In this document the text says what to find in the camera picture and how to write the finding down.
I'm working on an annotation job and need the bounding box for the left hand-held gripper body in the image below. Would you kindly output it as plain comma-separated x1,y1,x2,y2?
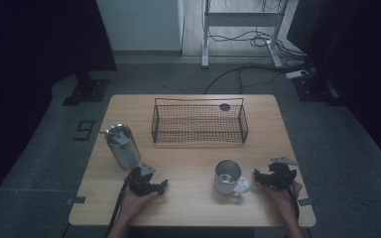
127,162,160,197

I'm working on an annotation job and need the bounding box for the black wire basket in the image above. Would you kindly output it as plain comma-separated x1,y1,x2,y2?
150,96,250,145

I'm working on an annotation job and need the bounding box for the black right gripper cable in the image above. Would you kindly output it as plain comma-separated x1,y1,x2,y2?
286,182,301,222

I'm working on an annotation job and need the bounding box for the white mug with steel inside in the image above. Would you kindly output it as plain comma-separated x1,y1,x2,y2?
212,159,252,197

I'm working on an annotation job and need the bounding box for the person's left hand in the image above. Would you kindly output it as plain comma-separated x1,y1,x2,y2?
118,191,160,218

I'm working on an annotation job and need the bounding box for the long black floor cable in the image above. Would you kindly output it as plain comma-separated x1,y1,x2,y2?
202,61,312,95

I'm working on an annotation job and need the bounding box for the stainless steel flask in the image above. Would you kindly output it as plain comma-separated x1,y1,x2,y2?
104,123,143,172

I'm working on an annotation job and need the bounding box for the tangle of black floor cables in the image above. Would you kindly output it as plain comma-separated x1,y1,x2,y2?
207,29,309,62

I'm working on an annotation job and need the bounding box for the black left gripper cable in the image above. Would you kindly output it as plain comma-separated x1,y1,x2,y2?
106,174,134,236

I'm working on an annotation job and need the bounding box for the dark curtain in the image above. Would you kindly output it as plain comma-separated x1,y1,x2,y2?
286,0,381,177
0,0,118,212

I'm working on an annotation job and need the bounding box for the white desk frame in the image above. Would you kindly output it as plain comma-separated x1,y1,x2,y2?
200,0,291,69

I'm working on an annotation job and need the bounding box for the black stand base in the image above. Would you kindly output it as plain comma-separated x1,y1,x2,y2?
62,69,111,107
292,72,345,107

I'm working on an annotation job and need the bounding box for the person's right hand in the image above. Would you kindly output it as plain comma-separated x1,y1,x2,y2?
270,180,304,215

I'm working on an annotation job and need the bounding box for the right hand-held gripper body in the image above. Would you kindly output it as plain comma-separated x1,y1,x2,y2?
267,156,299,191

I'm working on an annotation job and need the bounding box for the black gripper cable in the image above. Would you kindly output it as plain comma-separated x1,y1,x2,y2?
106,174,134,236
286,182,301,222

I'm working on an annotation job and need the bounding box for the white power strip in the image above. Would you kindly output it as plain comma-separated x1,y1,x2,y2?
285,68,313,80

